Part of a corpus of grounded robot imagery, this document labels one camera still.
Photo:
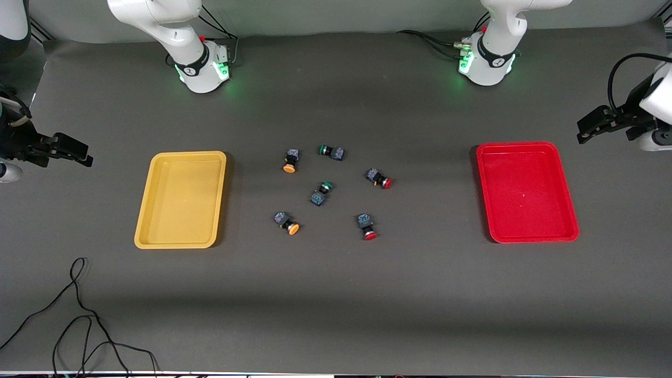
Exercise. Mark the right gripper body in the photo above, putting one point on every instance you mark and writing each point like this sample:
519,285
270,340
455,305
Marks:
19,140

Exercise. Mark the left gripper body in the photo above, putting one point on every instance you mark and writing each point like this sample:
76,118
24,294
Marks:
629,113

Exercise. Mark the yellow push button switch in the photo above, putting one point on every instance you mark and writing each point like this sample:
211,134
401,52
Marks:
286,221
290,160

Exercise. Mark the red push button switch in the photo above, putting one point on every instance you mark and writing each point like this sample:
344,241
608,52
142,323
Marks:
379,178
367,226

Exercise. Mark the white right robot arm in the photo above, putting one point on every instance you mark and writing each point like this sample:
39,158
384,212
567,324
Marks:
194,68

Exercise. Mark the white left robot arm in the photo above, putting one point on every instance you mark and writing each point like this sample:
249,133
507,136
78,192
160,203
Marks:
491,68

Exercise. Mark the red plastic tray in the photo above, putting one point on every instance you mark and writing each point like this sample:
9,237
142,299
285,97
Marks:
525,194

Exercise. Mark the yellow plastic tray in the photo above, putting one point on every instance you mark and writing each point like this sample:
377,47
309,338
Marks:
181,202

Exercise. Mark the dark grey table mat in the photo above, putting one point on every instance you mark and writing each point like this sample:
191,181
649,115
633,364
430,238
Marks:
336,294

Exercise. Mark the aluminium frame rail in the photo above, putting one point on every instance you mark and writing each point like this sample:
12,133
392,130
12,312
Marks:
42,31

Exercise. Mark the green push button switch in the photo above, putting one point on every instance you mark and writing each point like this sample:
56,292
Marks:
332,152
320,194

